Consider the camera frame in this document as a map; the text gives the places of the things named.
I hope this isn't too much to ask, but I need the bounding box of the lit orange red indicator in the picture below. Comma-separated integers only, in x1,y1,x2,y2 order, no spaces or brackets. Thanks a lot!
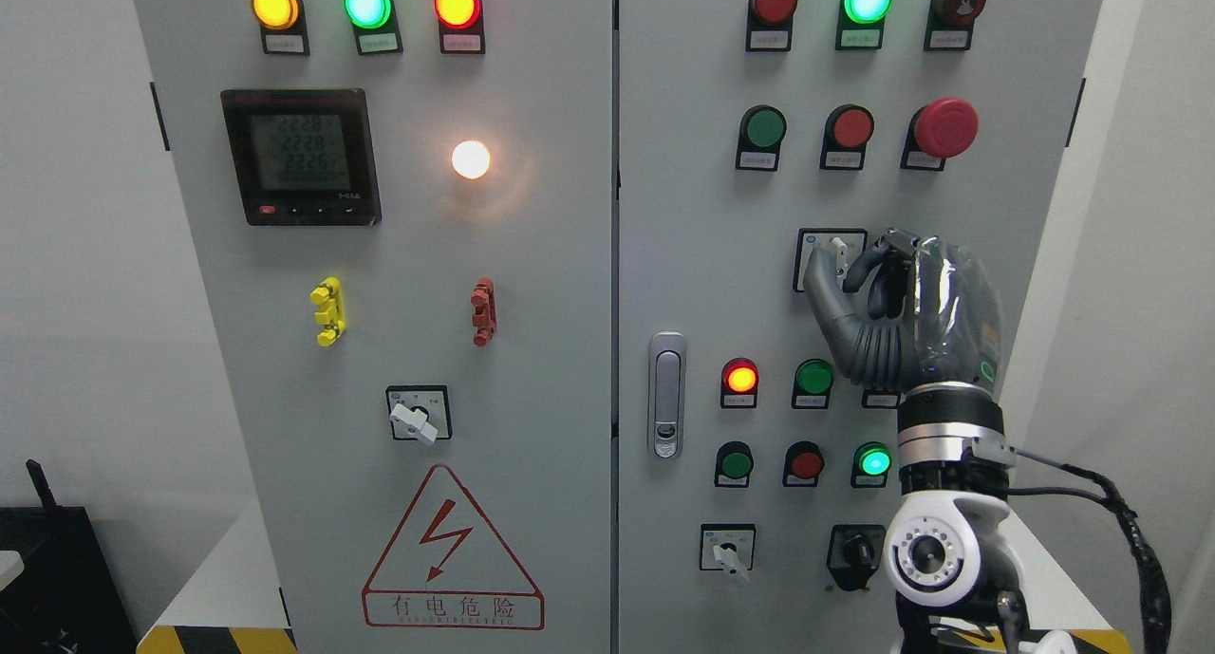
720,357,759,408

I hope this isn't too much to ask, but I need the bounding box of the top right red indicator light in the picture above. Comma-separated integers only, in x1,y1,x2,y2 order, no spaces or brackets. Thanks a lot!
745,0,799,52

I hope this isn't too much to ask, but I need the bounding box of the gray robotic hand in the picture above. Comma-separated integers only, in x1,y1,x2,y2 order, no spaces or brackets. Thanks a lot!
803,229,1002,393

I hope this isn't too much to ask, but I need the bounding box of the left cabinet door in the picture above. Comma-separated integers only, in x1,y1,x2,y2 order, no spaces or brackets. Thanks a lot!
134,0,614,653

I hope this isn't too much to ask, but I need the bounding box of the red push button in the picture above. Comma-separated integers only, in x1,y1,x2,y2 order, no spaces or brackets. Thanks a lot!
782,440,825,487
819,103,875,171

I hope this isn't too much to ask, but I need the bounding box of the red indicator light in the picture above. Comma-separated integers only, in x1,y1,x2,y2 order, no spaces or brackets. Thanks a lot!
433,0,486,53
745,0,799,52

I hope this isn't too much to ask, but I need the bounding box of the middle green indicator light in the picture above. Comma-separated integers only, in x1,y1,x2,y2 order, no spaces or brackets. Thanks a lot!
791,357,833,408

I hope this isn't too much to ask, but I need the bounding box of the silver door handle lock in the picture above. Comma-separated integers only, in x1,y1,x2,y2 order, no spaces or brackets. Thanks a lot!
646,332,686,460

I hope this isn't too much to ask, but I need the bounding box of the gray rotary switch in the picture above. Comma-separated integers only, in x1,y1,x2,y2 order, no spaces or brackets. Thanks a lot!
385,384,453,446
793,227,869,293
699,523,757,583

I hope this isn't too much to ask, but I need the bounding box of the lit green push button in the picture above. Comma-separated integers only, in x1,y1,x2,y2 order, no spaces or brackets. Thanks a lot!
851,441,893,489

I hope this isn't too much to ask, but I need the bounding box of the red terminal clip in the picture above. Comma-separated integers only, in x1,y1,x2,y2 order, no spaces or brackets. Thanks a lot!
470,277,497,346

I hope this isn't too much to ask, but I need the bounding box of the green indicator light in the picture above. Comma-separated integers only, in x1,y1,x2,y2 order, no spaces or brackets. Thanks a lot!
343,0,403,56
791,357,833,408
833,0,892,51

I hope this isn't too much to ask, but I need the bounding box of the top right green indicator light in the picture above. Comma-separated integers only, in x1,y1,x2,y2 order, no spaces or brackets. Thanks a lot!
833,0,892,51

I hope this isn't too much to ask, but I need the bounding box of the black selector switch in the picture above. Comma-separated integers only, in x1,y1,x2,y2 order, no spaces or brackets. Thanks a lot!
826,524,886,592

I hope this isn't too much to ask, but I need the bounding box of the upper red push button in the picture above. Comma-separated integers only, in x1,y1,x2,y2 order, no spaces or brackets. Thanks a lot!
819,103,875,171

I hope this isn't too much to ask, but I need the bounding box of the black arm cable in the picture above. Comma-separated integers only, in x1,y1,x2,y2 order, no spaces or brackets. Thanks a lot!
1006,449,1172,654

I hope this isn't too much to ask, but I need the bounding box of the top left red indicator light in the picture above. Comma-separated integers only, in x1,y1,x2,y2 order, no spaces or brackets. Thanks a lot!
433,0,486,53

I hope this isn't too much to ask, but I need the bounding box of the white glowing lamp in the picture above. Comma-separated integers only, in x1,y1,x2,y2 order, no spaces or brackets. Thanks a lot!
450,140,492,181

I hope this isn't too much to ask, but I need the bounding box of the red emergency stop button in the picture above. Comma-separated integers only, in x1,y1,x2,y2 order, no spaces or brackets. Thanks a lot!
900,97,981,171

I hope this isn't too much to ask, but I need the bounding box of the lower red push button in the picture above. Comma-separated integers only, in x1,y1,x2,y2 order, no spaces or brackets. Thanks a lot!
782,440,825,487

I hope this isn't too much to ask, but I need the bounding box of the top left green indicator light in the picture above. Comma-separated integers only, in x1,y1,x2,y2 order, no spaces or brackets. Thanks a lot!
343,0,403,56

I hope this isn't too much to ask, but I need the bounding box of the red electric hazard sticker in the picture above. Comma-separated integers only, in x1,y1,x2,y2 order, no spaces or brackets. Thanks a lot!
362,464,546,631

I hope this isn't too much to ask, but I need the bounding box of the black box with antenna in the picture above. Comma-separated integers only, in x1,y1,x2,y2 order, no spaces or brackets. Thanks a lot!
1,460,139,653

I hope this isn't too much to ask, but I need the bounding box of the right cabinet door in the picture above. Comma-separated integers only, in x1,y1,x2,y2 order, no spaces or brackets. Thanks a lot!
617,0,1102,653

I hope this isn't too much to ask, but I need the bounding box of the lower green push button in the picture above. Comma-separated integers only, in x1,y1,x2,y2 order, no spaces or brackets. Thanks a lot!
713,440,755,487

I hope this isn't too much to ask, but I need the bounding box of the digital power meter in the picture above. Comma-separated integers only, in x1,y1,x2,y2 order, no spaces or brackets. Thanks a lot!
221,88,382,226

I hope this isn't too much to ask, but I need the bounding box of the cabinet door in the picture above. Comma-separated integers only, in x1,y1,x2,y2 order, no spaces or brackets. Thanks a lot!
617,0,1102,653
134,0,614,653

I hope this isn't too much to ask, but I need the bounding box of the yellow indicator light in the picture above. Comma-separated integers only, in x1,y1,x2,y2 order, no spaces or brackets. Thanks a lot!
252,0,309,57

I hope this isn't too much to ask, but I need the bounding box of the upper green push button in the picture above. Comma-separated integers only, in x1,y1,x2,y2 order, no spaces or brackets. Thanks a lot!
735,105,787,171

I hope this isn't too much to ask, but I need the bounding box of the yellow terminal clip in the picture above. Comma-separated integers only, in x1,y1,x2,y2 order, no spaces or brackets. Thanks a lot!
309,276,347,346

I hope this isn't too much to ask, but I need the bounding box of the dark red buzzer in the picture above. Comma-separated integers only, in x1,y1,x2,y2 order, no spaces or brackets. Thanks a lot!
923,0,987,52

